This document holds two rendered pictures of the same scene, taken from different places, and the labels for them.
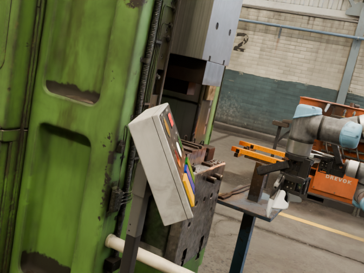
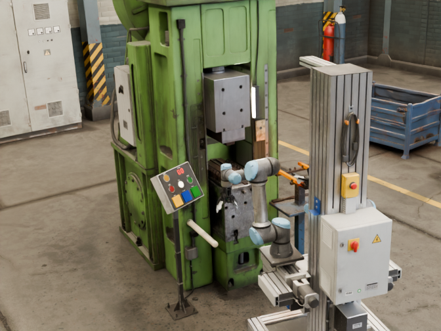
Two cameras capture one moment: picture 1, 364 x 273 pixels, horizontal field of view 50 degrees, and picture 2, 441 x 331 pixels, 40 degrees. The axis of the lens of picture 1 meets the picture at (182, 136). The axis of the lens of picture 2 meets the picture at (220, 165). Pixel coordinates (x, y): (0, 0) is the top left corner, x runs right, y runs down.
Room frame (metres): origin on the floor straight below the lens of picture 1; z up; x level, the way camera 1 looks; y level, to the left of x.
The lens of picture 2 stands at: (-1.87, -2.68, 2.72)
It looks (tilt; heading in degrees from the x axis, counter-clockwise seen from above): 21 degrees down; 38
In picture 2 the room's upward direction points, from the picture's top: 2 degrees counter-clockwise
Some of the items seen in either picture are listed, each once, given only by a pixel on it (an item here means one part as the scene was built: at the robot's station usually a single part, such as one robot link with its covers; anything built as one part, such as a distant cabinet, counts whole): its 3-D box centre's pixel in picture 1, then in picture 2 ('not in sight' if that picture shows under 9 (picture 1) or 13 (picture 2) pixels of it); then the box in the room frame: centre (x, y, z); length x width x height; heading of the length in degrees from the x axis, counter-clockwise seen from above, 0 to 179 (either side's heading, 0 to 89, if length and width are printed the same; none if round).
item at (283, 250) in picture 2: not in sight; (281, 245); (1.07, -0.86, 0.87); 0.15 x 0.15 x 0.10
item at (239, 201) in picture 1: (253, 201); (299, 203); (2.02, -0.45, 0.70); 0.40 x 0.30 x 0.02; 154
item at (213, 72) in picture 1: (170, 65); (220, 129); (1.74, 0.11, 1.32); 0.42 x 0.20 x 0.10; 65
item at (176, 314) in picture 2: not in sight; (180, 305); (1.11, 0.09, 0.05); 0.22 x 0.22 x 0.09; 65
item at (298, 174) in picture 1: (294, 174); (227, 194); (1.17, -0.36, 1.07); 0.09 x 0.08 x 0.12; 55
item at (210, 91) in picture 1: (212, 83); (260, 130); (1.99, -0.09, 1.27); 0.09 x 0.02 x 0.17; 155
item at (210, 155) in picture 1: (200, 150); not in sight; (1.84, -0.10, 0.95); 0.12 x 0.08 x 0.06; 65
